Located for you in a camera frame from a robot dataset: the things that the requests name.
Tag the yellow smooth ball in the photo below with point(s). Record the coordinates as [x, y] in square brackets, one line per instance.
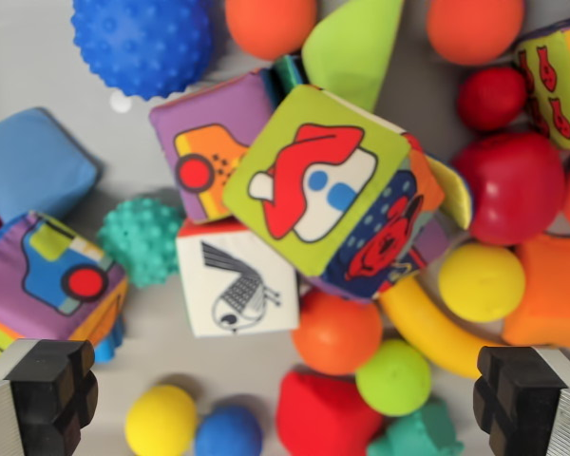
[482, 282]
[161, 423]

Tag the red plush shape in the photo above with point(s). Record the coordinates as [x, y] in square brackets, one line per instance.
[323, 418]

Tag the teal spiky rubber ball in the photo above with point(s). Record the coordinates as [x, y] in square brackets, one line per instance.
[140, 242]

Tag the orange plush block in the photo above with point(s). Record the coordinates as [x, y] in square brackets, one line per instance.
[556, 290]

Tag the black-padded metal gripper left finger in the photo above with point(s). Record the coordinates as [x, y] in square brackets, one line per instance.
[43, 399]

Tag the green plush wedge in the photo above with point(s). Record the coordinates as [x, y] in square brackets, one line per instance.
[351, 57]

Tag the light blue plush block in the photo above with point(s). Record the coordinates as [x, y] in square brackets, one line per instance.
[33, 161]

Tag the blue smooth ball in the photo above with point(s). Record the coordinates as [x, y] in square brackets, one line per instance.
[228, 432]

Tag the blue spiky rubber ball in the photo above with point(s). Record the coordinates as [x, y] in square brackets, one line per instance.
[142, 43]

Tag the teal knobby rubber toy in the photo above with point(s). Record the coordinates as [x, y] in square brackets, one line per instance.
[423, 434]

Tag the white cube with bird print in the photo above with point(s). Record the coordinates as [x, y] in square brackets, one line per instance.
[237, 285]

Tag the purple cube orange car print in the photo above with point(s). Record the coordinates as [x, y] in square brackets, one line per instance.
[204, 123]

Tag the fabric cube with fish print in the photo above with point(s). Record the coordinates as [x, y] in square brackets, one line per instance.
[556, 85]

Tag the teal blue fabric toy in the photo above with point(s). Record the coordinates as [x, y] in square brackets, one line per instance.
[290, 73]

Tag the purple cube blue car print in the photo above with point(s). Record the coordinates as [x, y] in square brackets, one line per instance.
[47, 280]

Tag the grey plastic bin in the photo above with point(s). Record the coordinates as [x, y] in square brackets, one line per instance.
[28, 57]

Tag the green cube red car print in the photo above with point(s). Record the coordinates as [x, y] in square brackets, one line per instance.
[313, 180]

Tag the small red ball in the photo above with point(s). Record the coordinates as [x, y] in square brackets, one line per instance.
[491, 97]

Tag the black-padded metal gripper right finger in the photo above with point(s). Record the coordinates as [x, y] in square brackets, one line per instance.
[527, 404]

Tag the yellow toy banana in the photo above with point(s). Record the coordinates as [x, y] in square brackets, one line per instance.
[427, 328]

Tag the blue knobby rubber toy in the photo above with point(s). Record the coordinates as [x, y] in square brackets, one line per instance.
[108, 349]

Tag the green smooth ball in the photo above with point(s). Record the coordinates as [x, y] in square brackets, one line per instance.
[393, 377]

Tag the large red ball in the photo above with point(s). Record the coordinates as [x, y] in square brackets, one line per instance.
[513, 190]

